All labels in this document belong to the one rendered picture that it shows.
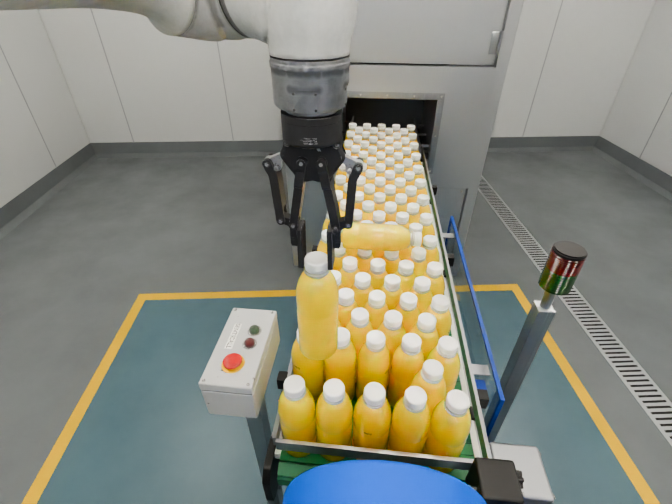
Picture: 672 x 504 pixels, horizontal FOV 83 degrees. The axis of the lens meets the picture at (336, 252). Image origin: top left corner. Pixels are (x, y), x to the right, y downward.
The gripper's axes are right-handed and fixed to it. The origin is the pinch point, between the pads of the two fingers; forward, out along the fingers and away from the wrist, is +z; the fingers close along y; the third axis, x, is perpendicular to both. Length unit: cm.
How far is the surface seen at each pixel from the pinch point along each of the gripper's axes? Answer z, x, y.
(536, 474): 51, -5, 46
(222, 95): 70, 372, -164
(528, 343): 37, 19, 47
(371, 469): 13.9, -25.0, 10.1
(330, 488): 15.7, -26.9, 5.5
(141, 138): 117, 357, -264
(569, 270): 14, 17, 48
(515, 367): 47, 19, 47
